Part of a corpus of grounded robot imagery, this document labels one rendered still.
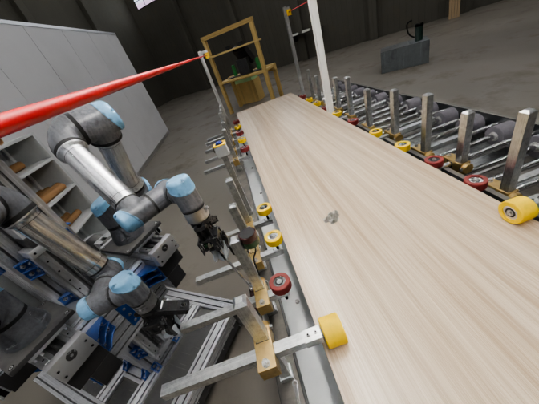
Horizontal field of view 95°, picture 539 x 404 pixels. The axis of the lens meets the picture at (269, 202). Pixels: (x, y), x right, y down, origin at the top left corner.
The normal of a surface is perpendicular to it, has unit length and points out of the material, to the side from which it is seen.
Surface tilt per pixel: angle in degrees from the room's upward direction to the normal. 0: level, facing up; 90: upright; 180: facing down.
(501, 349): 0
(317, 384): 0
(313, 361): 0
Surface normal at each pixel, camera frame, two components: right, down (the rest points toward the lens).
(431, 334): -0.30, -0.78
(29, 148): 0.14, 0.53
